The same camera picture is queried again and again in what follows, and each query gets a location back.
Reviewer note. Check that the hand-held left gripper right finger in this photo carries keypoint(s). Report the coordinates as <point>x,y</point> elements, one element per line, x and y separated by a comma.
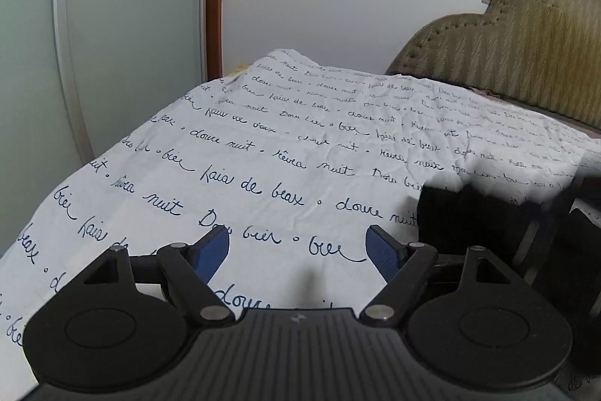
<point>382,251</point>

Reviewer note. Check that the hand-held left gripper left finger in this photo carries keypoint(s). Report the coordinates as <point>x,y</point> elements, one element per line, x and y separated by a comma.
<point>212,251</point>

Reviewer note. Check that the black pants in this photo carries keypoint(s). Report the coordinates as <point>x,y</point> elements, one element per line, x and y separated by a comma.
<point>450,213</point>

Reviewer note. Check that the white script-printed bed sheet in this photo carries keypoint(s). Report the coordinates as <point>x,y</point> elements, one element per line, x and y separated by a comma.
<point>234,147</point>

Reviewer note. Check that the yellow cloth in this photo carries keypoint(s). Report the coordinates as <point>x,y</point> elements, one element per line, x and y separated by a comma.
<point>239,70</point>

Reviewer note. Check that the beige upholstered headboard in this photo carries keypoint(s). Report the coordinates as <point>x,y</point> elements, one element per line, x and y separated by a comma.
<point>516,44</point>

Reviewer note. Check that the pale green door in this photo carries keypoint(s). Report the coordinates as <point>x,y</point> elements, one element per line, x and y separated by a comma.
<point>131,6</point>

